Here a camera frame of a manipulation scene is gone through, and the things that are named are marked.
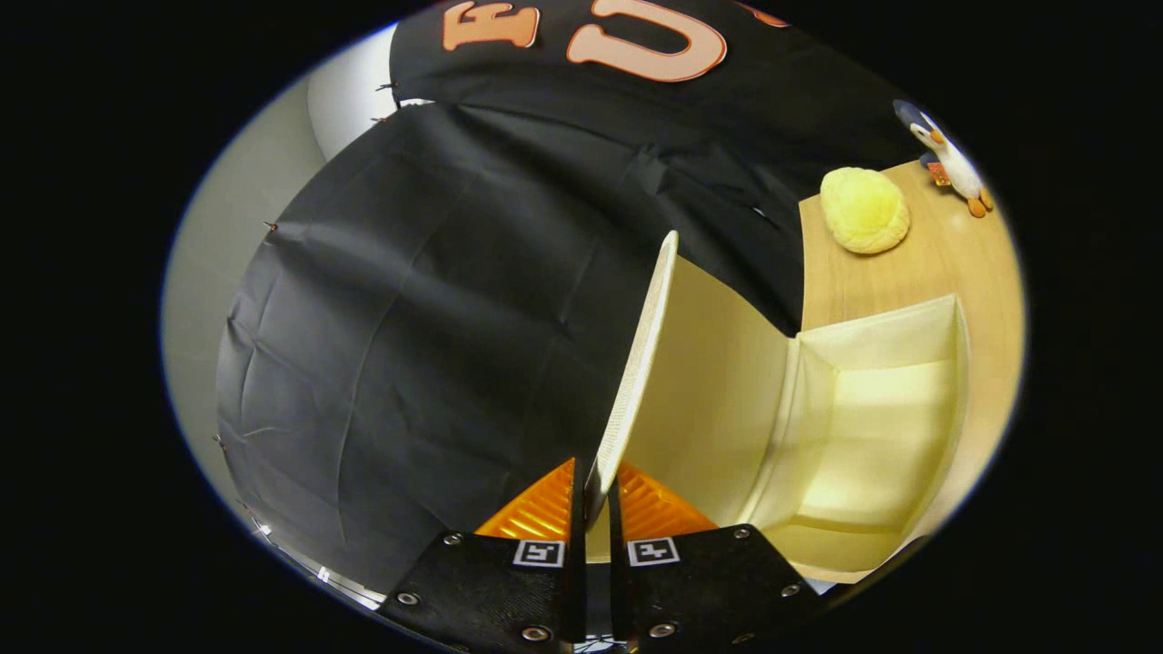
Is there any black backdrop cloth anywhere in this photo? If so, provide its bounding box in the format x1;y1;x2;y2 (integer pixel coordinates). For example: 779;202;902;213
216;0;928;596

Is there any beige fabric storage box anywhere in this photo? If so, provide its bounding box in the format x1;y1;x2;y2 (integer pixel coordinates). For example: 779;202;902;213
584;230;973;585

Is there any yellow round plush cushion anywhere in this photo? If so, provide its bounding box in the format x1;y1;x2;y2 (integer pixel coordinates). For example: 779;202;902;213
820;166;911;255

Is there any blue white penguin plush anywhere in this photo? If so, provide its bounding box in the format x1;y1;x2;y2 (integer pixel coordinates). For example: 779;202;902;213
892;98;995;219

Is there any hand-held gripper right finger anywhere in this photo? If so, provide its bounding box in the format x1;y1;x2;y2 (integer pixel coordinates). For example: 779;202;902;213
607;461;823;654

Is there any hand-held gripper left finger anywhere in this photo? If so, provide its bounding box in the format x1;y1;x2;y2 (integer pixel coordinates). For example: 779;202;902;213
375;457;588;654

